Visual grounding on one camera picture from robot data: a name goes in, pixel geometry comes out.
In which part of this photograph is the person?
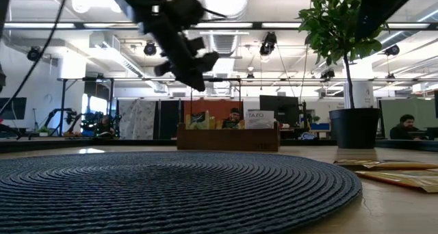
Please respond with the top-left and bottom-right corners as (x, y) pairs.
(389, 114), (425, 140)
(94, 114), (116, 138)
(222, 107), (244, 129)

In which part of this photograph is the black computer monitor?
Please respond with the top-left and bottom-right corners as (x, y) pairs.
(259, 94), (301, 125)

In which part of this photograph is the black aluminium table frame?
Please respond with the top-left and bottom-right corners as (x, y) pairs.
(0, 137), (438, 153)

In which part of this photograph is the green plant in black pot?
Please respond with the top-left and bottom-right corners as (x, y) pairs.
(296, 0), (394, 150)

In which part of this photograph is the white patterned curtain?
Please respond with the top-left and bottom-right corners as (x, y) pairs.
(118, 99), (157, 140)

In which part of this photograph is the white orange Tazo tea packet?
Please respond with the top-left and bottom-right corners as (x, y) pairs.
(245, 109), (275, 130)

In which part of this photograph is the dark wall screen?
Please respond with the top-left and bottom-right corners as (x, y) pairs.
(0, 96), (27, 120)

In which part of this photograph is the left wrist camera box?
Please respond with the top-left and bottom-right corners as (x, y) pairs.
(166, 0), (207, 27)

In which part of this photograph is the round dark woven placemat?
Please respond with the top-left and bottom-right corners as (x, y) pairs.
(0, 151), (363, 234)

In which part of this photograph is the white round pillar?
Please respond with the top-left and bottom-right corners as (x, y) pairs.
(343, 80), (375, 109)

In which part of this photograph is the black partition panel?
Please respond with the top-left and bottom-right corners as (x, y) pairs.
(159, 99), (185, 140)

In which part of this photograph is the grey-green partition panel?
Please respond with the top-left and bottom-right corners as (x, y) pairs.
(379, 97), (438, 140)

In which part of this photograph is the orange partition panel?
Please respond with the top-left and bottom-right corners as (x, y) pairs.
(183, 99), (243, 124)

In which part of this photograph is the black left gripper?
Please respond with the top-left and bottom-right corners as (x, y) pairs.
(143, 21), (220, 92)

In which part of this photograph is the wooden tea organizer box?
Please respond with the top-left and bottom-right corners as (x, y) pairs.
(177, 121), (281, 152)

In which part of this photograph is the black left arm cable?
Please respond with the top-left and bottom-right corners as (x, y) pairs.
(0, 0), (69, 116)

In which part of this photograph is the black background robot rig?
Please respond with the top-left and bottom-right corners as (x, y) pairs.
(40, 107), (121, 138)

